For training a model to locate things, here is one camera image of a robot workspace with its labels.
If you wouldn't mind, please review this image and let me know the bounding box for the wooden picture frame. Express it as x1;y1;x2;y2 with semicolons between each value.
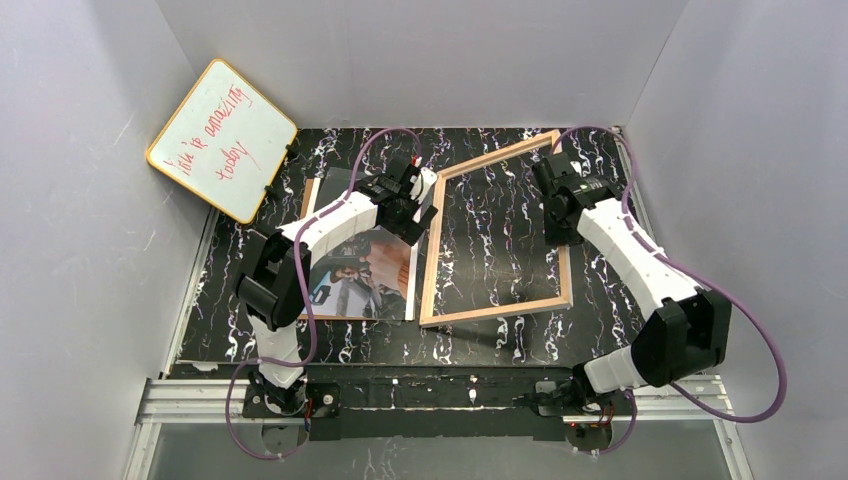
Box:
419;129;574;328

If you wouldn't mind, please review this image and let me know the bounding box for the printed photo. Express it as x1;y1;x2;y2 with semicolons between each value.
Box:
308;227;413;321

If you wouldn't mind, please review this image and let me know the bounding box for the clear plastic sheet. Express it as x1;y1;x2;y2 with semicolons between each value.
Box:
313;167;352;211

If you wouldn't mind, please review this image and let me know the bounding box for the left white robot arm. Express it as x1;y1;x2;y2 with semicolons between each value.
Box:
233;159;438;415

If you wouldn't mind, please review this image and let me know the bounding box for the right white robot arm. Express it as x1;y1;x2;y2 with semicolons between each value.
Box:
532;153;732;409

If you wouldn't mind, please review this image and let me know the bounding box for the whiteboard with red writing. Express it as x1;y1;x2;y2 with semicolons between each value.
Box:
146;59;298;224

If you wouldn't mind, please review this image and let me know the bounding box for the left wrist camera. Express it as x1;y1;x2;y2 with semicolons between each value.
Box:
410;167;439;204

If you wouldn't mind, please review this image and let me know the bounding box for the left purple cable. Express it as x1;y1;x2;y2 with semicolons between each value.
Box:
225;127;424;463

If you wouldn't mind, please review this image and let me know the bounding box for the aluminium rail base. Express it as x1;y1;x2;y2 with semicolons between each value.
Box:
123;125;757;480

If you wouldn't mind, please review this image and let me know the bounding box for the frame backing board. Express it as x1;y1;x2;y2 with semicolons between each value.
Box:
300;178;321;219

